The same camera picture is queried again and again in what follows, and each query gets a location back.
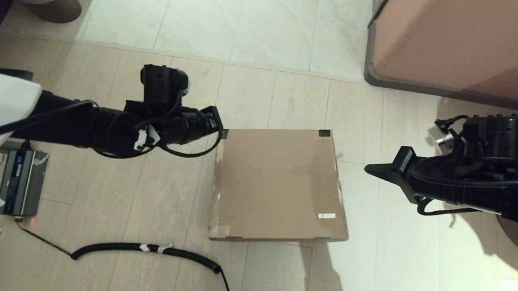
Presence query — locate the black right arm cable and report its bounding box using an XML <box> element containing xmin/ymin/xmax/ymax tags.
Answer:
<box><xmin>415</xmin><ymin>111</ymin><xmax>518</xmax><ymax>224</ymax></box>

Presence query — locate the pink brown cabinet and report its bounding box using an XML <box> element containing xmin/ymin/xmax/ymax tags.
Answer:
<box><xmin>361</xmin><ymin>0</ymin><xmax>518</xmax><ymax>114</ymax></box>

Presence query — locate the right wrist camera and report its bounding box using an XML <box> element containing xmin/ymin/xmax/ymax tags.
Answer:
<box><xmin>427</xmin><ymin>118</ymin><xmax>456</xmax><ymax>148</ymax></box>

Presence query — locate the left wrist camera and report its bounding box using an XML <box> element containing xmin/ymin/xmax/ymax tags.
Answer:
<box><xmin>179</xmin><ymin>72</ymin><xmax>192</xmax><ymax>98</ymax></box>

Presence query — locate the black square platform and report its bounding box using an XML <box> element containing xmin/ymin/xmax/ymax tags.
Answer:
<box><xmin>0</xmin><ymin>68</ymin><xmax>34</xmax><ymax>83</ymax></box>

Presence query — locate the grey power device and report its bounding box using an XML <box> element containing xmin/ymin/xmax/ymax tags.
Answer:
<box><xmin>0</xmin><ymin>147</ymin><xmax>50</xmax><ymax>219</ymax></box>

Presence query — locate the brown cardboard shoe box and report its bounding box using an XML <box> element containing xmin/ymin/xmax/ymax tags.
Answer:
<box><xmin>207</xmin><ymin>120</ymin><xmax>358</xmax><ymax>251</ymax></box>

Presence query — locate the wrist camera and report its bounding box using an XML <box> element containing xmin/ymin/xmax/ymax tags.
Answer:
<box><xmin>427</xmin><ymin>118</ymin><xmax>456</xmax><ymax>148</ymax></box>
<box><xmin>179</xmin><ymin>72</ymin><xmax>192</xmax><ymax>98</ymax></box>

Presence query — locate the black corrugated cable conduit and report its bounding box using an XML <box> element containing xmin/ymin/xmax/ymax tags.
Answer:
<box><xmin>10</xmin><ymin>217</ymin><xmax>240</xmax><ymax>291</ymax></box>

